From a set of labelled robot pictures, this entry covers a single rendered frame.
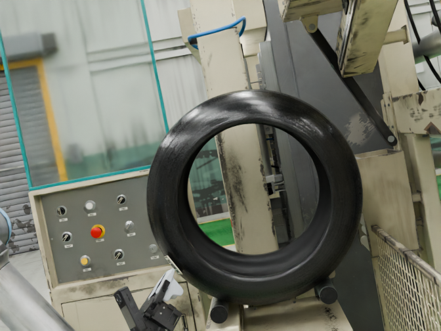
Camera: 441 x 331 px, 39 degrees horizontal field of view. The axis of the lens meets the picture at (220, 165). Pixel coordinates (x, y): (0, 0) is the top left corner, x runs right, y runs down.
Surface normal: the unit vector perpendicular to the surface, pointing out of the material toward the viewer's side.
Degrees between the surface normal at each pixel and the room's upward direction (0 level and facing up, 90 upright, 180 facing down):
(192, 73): 90
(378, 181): 90
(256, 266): 80
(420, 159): 90
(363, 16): 162
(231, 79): 90
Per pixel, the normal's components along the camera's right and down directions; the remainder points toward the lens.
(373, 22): 0.16, 0.95
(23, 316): 0.17, -0.05
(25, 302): 0.48, -0.36
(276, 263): -0.10, -0.11
